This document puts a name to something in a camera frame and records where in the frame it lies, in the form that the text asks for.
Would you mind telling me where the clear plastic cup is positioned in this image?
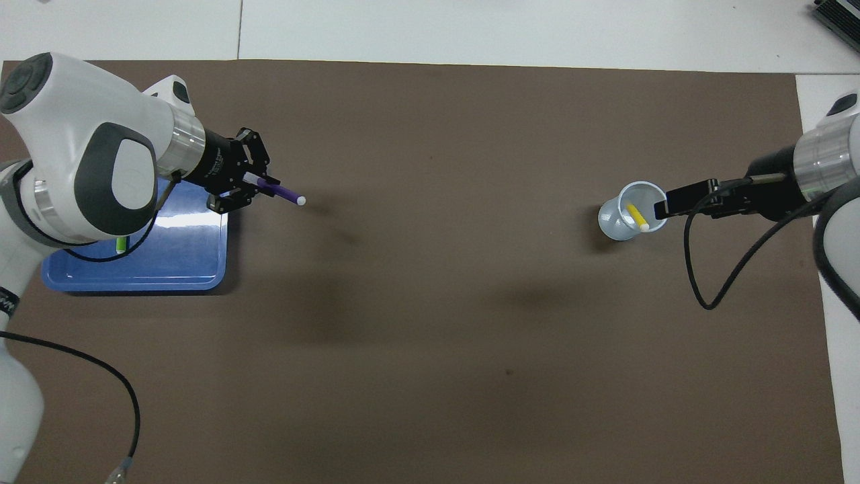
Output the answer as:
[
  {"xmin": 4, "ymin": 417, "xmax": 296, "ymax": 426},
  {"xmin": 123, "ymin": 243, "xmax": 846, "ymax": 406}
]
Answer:
[{"xmin": 598, "ymin": 180, "xmax": 671, "ymax": 241}]

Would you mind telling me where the grey ribbed device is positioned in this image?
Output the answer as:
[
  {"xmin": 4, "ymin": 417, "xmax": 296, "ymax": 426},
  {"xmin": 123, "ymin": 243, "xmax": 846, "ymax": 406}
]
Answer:
[{"xmin": 810, "ymin": 0, "xmax": 860, "ymax": 51}]

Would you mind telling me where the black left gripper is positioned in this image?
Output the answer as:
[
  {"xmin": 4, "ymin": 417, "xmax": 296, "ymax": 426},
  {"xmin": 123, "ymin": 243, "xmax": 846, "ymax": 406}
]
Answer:
[{"xmin": 181, "ymin": 126, "xmax": 282, "ymax": 214}]

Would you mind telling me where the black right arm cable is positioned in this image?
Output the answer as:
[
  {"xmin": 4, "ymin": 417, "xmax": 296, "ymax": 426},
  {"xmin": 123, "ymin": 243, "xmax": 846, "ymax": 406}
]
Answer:
[{"xmin": 684, "ymin": 171, "xmax": 860, "ymax": 310}]

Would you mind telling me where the brown table mat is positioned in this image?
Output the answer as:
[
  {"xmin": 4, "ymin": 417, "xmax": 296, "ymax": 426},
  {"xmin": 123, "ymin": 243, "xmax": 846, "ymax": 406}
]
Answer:
[{"xmin": 0, "ymin": 59, "xmax": 846, "ymax": 484}]

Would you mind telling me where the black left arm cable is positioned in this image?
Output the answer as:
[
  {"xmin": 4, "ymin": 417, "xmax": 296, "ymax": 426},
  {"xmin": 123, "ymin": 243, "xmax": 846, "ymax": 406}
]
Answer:
[{"xmin": 0, "ymin": 171, "xmax": 182, "ymax": 481}]

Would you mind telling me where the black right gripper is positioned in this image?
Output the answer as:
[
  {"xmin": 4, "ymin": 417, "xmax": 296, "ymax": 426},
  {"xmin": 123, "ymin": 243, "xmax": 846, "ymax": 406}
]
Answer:
[{"xmin": 653, "ymin": 147, "xmax": 807, "ymax": 221}]

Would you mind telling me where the blue plastic tray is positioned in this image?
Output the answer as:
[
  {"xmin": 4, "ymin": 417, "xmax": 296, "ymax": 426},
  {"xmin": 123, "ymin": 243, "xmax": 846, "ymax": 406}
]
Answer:
[{"xmin": 42, "ymin": 178, "xmax": 232, "ymax": 293}]

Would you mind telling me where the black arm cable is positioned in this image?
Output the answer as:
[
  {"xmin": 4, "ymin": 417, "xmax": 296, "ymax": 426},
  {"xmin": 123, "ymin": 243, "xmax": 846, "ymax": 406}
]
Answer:
[
  {"xmin": 0, "ymin": 171, "xmax": 182, "ymax": 481},
  {"xmin": 684, "ymin": 171, "xmax": 860, "ymax": 310}
]

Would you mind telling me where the purple pen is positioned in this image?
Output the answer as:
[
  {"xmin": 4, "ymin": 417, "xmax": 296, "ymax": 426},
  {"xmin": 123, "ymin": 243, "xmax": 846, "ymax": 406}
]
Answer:
[{"xmin": 255, "ymin": 176, "xmax": 307, "ymax": 206}]

